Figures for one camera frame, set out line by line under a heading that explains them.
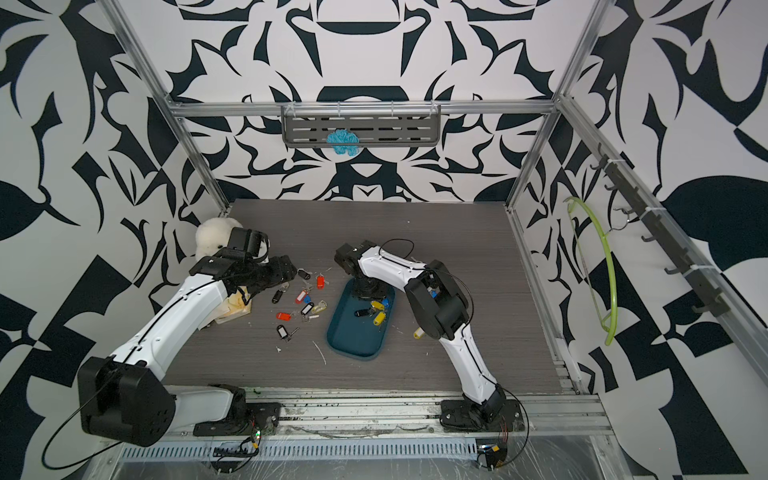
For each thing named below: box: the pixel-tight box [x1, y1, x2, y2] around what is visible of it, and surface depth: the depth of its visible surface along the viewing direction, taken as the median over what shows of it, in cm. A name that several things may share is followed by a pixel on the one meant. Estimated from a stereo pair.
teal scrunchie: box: [326, 128, 360, 157], surface depth 93 cm
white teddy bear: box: [195, 217, 243, 261], surface depth 89 cm
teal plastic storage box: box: [326, 278, 396, 361], surface depth 91 cm
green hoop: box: [563, 196, 618, 347], surface depth 66 cm
